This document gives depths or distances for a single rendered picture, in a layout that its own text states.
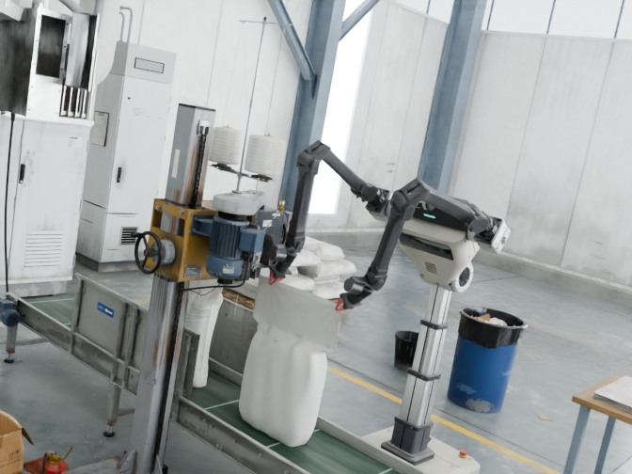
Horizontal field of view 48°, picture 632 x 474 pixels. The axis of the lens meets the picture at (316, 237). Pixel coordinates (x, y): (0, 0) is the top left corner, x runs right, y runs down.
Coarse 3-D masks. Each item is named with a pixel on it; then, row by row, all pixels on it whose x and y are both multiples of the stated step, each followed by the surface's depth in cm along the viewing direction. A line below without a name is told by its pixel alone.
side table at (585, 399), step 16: (608, 384) 360; (576, 400) 332; (592, 400) 331; (608, 416) 376; (624, 416) 318; (576, 432) 335; (608, 432) 376; (576, 448) 335; (608, 448) 378; (576, 464) 338
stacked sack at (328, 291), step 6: (336, 282) 691; (318, 288) 659; (324, 288) 665; (330, 288) 671; (336, 288) 675; (342, 288) 682; (318, 294) 652; (324, 294) 660; (330, 294) 667; (336, 294) 673
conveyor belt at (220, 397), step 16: (32, 304) 438; (48, 304) 443; (64, 304) 449; (64, 320) 420; (208, 384) 364; (224, 384) 368; (192, 400) 342; (208, 400) 345; (224, 400) 349; (224, 416) 331; (240, 416) 334; (256, 432) 321; (320, 432) 332; (272, 448) 308; (288, 448) 311; (304, 448) 314; (320, 448) 316; (336, 448) 319; (352, 448) 322; (304, 464) 299; (320, 464) 302; (336, 464) 304; (352, 464) 307; (368, 464) 309
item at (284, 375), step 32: (288, 288) 318; (256, 320) 332; (288, 320) 318; (320, 320) 308; (256, 352) 322; (288, 352) 310; (320, 352) 310; (256, 384) 321; (288, 384) 309; (320, 384) 311; (256, 416) 321; (288, 416) 309
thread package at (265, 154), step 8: (256, 136) 297; (264, 136) 299; (272, 136) 302; (248, 144) 301; (256, 144) 297; (264, 144) 296; (272, 144) 296; (280, 144) 298; (248, 152) 300; (256, 152) 297; (264, 152) 296; (272, 152) 297; (280, 152) 299; (248, 160) 299; (256, 160) 297; (264, 160) 297; (272, 160) 297; (280, 160) 300; (248, 168) 299; (256, 168) 297; (264, 168) 297; (272, 168) 298; (280, 168) 302
